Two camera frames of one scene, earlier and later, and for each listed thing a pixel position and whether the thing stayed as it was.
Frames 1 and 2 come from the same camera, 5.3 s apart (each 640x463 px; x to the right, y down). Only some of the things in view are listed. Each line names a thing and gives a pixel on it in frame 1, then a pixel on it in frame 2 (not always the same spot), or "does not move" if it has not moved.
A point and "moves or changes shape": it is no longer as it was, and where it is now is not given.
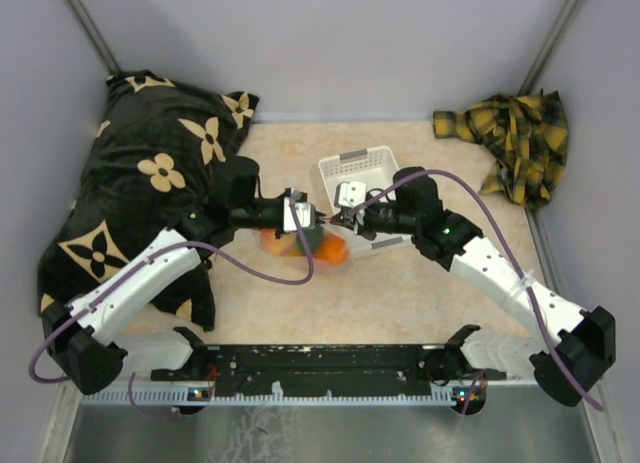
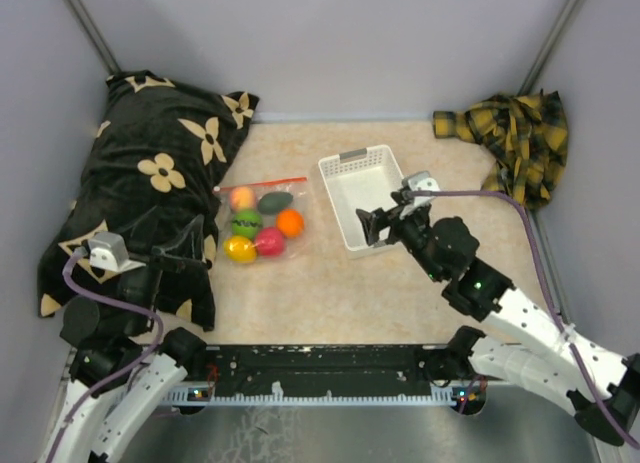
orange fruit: (332, 250) moves or changes shape
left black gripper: (318, 220) to (142, 232)
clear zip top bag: (331, 250) moves or changes shape
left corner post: (95, 34) does not move
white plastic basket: (376, 168) does not move
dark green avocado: (313, 240) moves or changes shape
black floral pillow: (155, 151) does not move
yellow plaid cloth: (526, 135) does not move
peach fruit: (273, 245) moves or changes shape
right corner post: (552, 40) does not move
